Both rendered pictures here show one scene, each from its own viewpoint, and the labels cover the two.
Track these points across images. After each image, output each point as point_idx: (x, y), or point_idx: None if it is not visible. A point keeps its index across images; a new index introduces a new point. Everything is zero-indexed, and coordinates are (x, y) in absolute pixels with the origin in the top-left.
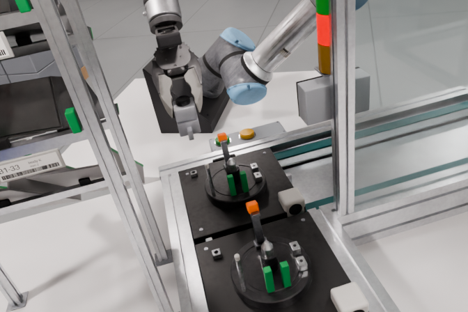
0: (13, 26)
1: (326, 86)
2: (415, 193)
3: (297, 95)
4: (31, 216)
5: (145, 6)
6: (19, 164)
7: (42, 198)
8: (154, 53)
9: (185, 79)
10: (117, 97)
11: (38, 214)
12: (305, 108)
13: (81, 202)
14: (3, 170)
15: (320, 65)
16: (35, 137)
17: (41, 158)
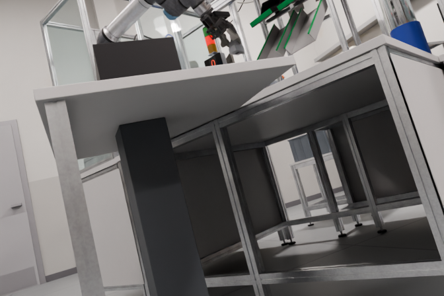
0: None
1: None
2: None
3: (221, 56)
4: (324, 61)
5: None
6: (297, 8)
7: None
8: (223, 18)
9: (225, 34)
10: (116, 78)
11: (319, 63)
12: (225, 59)
13: (290, 76)
14: (301, 6)
15: (216, 49)
16: (287, 8)
17: (292, 10)
